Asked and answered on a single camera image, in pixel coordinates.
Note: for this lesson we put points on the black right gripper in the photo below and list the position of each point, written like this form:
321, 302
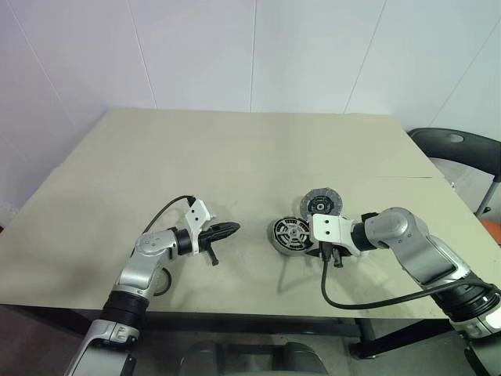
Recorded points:
337, 251

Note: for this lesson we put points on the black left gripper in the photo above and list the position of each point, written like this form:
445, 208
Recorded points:
203, 241

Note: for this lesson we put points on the round silver motor disc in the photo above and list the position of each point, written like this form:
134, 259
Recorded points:
289, 233

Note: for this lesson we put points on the grey motor disc dark hub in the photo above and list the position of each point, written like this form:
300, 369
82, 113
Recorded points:
321, 203

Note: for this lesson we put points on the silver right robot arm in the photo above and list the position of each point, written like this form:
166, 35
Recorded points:
415, 243

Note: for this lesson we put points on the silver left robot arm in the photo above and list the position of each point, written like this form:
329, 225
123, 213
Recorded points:
145, 258

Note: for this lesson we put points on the dark rounded shape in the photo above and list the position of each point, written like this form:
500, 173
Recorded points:
300, 358

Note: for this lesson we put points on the dark plastic chair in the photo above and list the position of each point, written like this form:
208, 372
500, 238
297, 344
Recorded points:
458, 145

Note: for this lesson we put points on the orange round seat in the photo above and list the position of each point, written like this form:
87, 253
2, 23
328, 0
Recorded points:
494, 231

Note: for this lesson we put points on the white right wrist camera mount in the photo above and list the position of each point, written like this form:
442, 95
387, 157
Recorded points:
329, 230

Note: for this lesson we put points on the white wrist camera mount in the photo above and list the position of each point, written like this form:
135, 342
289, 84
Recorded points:
195, 218
329, 230

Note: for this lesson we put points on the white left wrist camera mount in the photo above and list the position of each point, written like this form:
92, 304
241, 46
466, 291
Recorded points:
195, 218

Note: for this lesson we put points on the black table frame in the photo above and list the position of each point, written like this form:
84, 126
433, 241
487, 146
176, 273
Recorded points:
242, 325

